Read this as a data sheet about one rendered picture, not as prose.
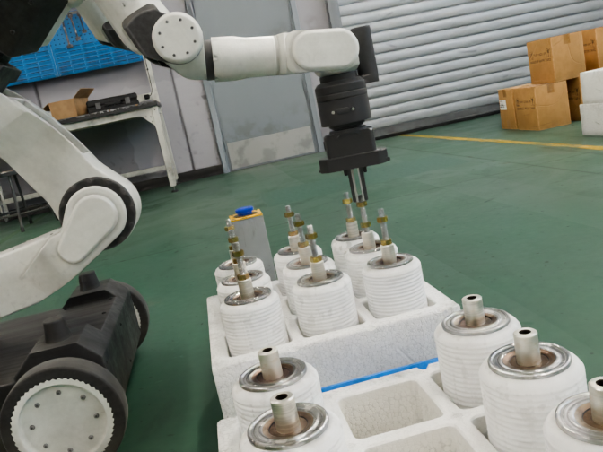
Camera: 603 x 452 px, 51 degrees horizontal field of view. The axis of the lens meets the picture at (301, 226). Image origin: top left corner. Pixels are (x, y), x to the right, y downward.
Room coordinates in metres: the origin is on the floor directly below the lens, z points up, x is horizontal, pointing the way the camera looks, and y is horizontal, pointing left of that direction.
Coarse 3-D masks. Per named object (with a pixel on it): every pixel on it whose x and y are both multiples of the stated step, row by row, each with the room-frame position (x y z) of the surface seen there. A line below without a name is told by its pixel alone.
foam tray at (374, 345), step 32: (288, 320) 1.01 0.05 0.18; (384, 320) 0.92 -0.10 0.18; (416, 320) 0.91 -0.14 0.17; (224, 352) 0.92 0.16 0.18; (256, 352) 0.90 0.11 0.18; (288, 352) 0.88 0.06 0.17; (320, 352) 0.89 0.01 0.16; (352, 352) 0.90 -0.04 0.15; (384, 352) 0.90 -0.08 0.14; (416, 352) 0.91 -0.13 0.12; (224, 384) 0.87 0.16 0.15; (320, 384) 0.89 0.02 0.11; (224, 416) 0.87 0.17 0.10
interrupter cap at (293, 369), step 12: (288, 360) 0.67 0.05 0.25; (300, 360) 0.66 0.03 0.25; (252, 372) 0.65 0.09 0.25; (288, 372) 0.64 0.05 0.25; (300, 372) 0.63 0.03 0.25; (240, 384) 0.63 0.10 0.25; (252, 384) 0.62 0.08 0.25; (264, 384) 0.62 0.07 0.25; (276, 384) 0.61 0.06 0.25; (288, 384) 0.61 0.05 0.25
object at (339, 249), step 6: (354, 240) 1.18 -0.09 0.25; (360, 240) 1.18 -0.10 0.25; (336, 246) 1.19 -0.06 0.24; (342, 246) 1.18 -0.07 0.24; (348, 246) 1.18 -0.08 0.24; (336, 252) 1.19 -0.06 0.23; (342, 252) 1.18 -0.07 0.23; (336, 258) 1.20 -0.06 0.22; (342, 258) 1.18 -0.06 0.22; (336, 264) 1.20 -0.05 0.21; (342, 264) 1.19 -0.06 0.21; (342, 270) 1.19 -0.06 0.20
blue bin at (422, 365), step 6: (426, 360) 0.88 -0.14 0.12; (432, 360) 0.88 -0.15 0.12; (438, 360) 0.88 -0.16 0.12; (402, 366) 0.88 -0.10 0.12; (408, 366) 0.87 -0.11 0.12; (414, 366) 0.87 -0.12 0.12; (420, 366) 0.87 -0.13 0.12; (426, 366) 0.87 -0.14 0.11; (378, 372) 0.87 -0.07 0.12; (384, 372) 0.87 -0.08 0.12; (390, 372) 0.87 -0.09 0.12; (396, 372) 0.87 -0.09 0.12; (354, 378) 0.87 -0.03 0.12; (360, 378) 0.86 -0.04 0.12; (366, 378) 0.86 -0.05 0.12; (372, 378) 0.86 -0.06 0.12; (336, 384) 0.86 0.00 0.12; (342, 384) 0.86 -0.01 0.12; (348, 384) 0.86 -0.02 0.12; (324, 390) 0.86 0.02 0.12
